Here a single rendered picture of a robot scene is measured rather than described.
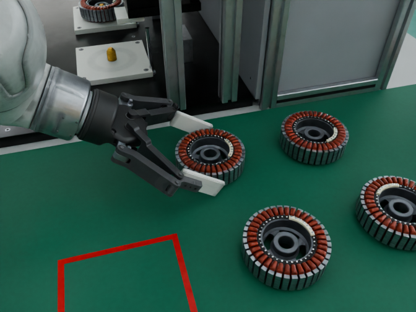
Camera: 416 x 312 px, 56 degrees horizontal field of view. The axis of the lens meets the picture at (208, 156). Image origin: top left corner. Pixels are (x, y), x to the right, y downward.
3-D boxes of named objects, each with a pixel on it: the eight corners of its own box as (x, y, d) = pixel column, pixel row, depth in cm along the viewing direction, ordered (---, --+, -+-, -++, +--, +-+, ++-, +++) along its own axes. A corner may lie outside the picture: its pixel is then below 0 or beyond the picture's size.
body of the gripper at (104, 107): (78, 113, 60) (135, 133, 63) (70, 150, 53) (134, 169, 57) (95, 75, 55) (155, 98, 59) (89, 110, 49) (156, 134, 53)
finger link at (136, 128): (132, 119, 56) (125, 121, 55) (188, 172, 54) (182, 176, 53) (122, 138, 58) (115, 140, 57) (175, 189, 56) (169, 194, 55)
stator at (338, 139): (268, 151, 67) (270, 134, 65) (294, 117, 74) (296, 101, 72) (331, 176, 63) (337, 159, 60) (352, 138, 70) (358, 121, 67)
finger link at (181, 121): (169, 125, 66) (169, 122, 67) (204, 138, 69) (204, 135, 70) (177, 112, 64) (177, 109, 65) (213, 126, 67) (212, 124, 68)
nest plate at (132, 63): (78, 87, 78) (77, 82, 77) (76, 52, 89) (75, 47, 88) (153, 77, 81) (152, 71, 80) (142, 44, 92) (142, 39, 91)
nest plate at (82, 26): (75, 34, 95) (74, 30, 94) (73, 10, 106) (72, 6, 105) (137, 27, 98) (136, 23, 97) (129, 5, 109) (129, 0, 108)
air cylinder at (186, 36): (170, 65, 85) (168, 41, 81) (164, 49, 90) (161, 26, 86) (193, 62, 86) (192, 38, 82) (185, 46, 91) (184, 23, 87)
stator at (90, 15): (85, 26, 96) (82, 12, 93) (77, 10, 103) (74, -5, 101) (130, 18, 99) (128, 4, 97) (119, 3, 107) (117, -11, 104)
